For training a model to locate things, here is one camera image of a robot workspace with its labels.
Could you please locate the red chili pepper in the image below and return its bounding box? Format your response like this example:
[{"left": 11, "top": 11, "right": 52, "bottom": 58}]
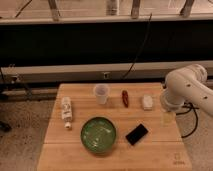
[{"left": 122, "top": 90, "right": 129, "bottom": 108}]

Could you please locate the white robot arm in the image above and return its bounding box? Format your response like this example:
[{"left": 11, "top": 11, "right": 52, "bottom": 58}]
[{"left": 160, "top": 64, "right": 213, "bottom": 125}]

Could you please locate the black rectangular sponge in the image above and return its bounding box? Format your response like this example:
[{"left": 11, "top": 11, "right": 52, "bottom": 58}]
[{"left": 125, "top": 124, "right": 148, "bottom": 145}]

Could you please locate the green bowl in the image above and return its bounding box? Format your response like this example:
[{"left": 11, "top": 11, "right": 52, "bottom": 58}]
[{"left": 80, "top": 117, "right": 117, "bottom": 154}]

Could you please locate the clear plastic cup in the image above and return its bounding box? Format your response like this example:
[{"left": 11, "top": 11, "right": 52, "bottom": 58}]
[{"left": 93, "top": 84, "right": 110, "bottom": 105}]

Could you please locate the white tube with cap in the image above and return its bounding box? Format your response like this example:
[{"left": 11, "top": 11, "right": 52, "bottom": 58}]
[{"left": 61, "top": 97, "right": 73, "bottom": 129}]

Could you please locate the black cable loop right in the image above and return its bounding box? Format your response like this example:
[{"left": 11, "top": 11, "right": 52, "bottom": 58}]
[{"left": 175, "top": 102, "right": 200, "bottom": 139}]

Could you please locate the grey metal rail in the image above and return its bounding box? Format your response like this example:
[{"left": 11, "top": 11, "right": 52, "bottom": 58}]
[{"left": 2, "top": 60, "right": 213, "bottom": 83}]

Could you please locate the black hanging cable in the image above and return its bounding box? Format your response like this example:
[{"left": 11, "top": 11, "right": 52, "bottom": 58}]
[{"left": 121, "top": 12, "right": 153, "bottom": 80}]

